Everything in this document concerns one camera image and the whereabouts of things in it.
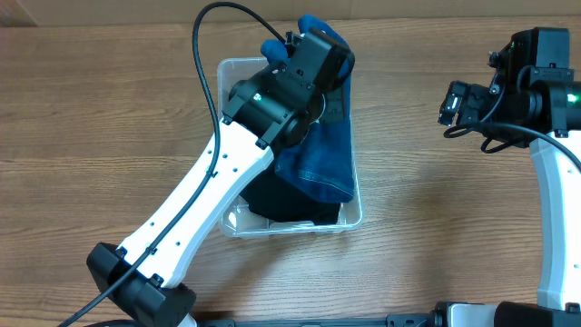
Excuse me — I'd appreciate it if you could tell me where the blue denim cloth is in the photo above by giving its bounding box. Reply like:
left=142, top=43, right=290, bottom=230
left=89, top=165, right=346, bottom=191
left=260, top=14, right=356, bottom=204

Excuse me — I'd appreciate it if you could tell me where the black cloth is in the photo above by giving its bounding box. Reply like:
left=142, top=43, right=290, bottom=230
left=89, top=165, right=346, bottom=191
left=241, top=168, right=340, bottom=225

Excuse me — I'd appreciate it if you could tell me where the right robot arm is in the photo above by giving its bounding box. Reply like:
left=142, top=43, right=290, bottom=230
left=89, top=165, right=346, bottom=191
left=425, top=27, right=580, bottom=326

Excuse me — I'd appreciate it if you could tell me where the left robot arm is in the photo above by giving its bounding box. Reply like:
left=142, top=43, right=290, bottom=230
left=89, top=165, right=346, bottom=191
left=87, top=29, right=353, bottom=326

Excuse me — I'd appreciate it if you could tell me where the clear plastic container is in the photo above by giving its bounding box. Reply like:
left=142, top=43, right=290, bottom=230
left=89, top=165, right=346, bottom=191
left=217, top=57, right=364, bottom=239

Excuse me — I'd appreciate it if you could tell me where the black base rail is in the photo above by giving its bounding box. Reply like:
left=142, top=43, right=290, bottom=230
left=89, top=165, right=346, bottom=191
left=194, top=301, right=581, bottom=327

